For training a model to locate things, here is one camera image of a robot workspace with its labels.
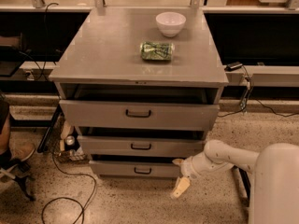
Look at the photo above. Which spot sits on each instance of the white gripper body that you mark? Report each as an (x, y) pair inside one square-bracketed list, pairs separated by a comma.
[(188, 168)]

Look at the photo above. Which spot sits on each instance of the grey bottom drawer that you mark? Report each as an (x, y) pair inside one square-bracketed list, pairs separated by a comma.
[(140, 169)]

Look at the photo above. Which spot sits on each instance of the grey drawer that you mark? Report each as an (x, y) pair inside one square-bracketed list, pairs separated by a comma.
[(140, 169), (140, 115), (141, 147)]

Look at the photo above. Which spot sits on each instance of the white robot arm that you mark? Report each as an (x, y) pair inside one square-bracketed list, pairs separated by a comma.
[(274, 192)]

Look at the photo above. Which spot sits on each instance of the grey drawer cabinet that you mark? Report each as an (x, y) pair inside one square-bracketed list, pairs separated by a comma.
[(103, 63)]

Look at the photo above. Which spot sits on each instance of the grey middle drawer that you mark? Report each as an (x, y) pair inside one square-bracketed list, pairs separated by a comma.
[(141, 147)]

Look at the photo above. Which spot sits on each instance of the grey top drawer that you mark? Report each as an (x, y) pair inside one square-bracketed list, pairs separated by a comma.
[(140, 115)]

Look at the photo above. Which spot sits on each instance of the black power adapter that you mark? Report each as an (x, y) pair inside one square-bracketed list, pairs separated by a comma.
[(233, 66)]

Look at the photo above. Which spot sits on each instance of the green soda can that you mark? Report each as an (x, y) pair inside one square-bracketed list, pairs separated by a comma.
[(157, 51)]

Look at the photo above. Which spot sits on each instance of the white ceramic bowl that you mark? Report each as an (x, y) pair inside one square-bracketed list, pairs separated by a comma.
[(170, 23)]

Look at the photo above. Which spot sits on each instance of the black leaning bar left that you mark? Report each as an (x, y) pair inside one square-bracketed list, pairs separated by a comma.
[(43, 143)]

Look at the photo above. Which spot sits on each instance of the brown shoe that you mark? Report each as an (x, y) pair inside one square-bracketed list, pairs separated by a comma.
[(22, 152)]

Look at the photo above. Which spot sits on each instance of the black office chair base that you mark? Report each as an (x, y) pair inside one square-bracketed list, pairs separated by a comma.
[(21, 181)]

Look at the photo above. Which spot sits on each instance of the wire basket with items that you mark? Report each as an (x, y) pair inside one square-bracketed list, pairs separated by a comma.
[(65, 146)]

